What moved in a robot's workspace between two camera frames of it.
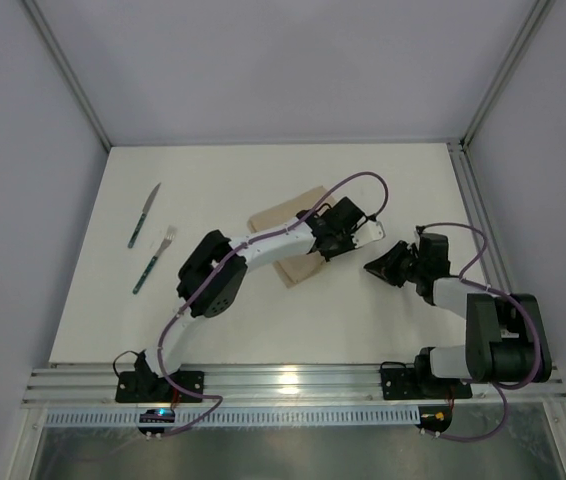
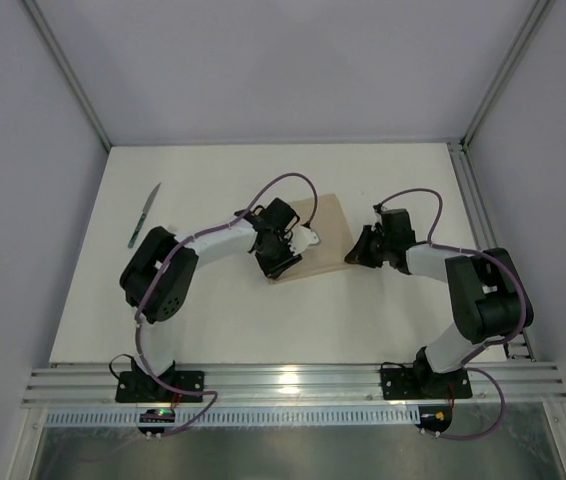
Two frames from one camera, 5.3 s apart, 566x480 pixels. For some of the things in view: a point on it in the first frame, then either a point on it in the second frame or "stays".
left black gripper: x=340 y=245 to x=277 y=255
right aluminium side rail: x=480 y=217 stays
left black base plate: x=137 y=390 stays
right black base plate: x=400 y=382 stays
